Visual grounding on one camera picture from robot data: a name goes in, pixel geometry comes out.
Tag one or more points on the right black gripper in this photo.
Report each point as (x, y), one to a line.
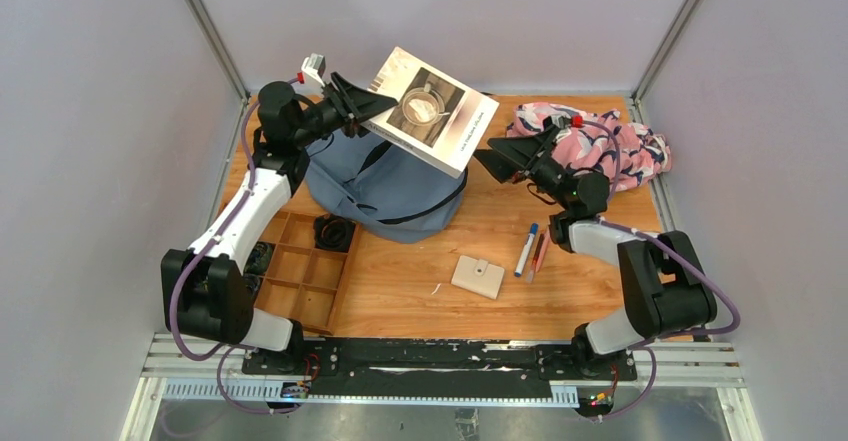
(526, 150)

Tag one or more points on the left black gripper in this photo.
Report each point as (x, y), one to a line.
(345, 103)

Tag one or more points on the blue student backpack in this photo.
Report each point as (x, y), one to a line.
(388, 191)

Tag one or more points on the white coffee cover book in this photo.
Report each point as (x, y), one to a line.
(438, 119)

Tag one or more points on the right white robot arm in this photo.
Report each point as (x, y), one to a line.
(664, 290)

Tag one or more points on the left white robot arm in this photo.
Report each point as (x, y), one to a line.
(207, 303)

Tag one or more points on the pink pen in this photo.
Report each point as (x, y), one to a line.
(542, 249)

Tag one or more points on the pink floral cloth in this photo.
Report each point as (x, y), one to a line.
(629, 154)

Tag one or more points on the blue cap marker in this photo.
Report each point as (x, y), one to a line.
(525, 251)

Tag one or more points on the beige snap wallet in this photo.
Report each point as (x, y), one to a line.
(478, 276)

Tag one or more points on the green dark rolled sock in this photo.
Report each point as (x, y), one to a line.
(259, 259)

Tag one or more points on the wooden compartment tray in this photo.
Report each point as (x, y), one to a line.
(303, 283)

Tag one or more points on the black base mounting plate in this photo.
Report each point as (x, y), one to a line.
(438, 368)

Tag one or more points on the aluminium frame rail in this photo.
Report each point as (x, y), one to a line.
(169, 378)

